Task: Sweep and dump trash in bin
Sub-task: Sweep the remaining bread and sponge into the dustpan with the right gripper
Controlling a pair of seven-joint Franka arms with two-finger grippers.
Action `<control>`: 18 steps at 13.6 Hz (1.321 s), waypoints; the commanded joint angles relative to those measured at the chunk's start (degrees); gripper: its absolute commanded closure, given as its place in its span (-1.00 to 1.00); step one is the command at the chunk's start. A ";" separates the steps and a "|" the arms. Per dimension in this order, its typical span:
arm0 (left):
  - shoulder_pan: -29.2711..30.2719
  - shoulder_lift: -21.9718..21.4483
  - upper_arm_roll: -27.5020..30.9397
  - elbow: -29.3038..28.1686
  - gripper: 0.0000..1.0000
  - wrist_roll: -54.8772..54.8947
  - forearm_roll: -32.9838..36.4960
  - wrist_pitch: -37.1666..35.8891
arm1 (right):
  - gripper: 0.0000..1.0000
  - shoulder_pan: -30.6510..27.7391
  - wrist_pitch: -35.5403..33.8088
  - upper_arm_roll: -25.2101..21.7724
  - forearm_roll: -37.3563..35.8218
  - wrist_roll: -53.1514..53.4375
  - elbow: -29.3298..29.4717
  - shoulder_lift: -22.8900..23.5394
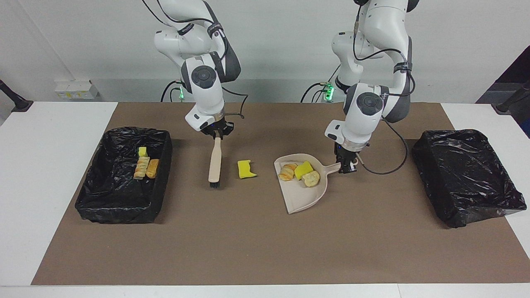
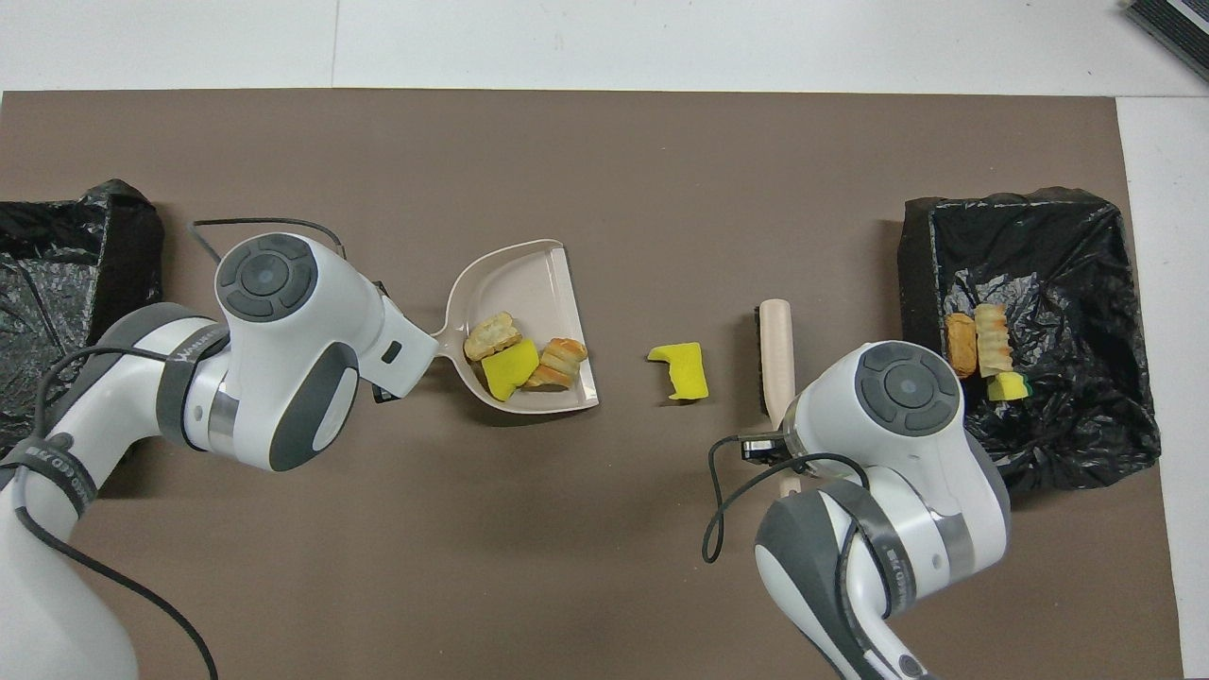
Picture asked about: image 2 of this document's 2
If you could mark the beige brush black bristles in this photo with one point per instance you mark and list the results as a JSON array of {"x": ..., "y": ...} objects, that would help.
[{"x": 777, "y": 349}]

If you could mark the notched yellow sponge piece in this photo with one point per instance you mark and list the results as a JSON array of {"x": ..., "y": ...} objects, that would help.
[{"x": 682, "y": 370}]

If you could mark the pale round pastry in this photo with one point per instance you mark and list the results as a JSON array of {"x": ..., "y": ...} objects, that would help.
[{"x": 491, "y": 335}]

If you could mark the yellow sponge wedge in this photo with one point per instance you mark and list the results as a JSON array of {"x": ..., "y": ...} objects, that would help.
[{"x": 510, "y": 370}]

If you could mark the beige plastic dustpan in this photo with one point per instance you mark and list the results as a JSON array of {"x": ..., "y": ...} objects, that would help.
[{"x": 529, "y": 283}]

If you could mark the orange striped croissant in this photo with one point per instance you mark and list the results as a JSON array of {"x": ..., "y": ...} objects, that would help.
[{"x": 559, "y": 364}]

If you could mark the golden oval bread roll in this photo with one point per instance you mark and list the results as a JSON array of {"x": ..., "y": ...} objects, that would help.
[{"x": 962, "y": 340}]

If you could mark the small yellow green-backed sponge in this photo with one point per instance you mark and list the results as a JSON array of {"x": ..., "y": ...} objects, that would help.
[{"x": 1009, "y": 386}]

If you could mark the pale ridged bread slice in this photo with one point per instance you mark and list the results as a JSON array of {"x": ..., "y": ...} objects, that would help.
[{"x": 994, "y": 340}]

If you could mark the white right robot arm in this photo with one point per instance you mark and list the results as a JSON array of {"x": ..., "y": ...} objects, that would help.
[{"x": 897, "y": 453}]

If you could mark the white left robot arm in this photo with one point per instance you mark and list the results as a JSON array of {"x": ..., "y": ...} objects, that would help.
[{"x": 283, "y": 378}]

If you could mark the black bag lined bin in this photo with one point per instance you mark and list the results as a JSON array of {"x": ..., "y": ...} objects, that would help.
[
  {"x": 1067, "y": 283},
  {"x": 113, "y": 264}
]

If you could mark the brown table mat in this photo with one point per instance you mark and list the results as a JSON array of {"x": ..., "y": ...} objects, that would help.
[{"x": 604, "y": 189}]

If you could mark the dark grey striped object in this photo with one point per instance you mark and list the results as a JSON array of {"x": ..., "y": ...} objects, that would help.
[{"x": 1176, "y": 24}]

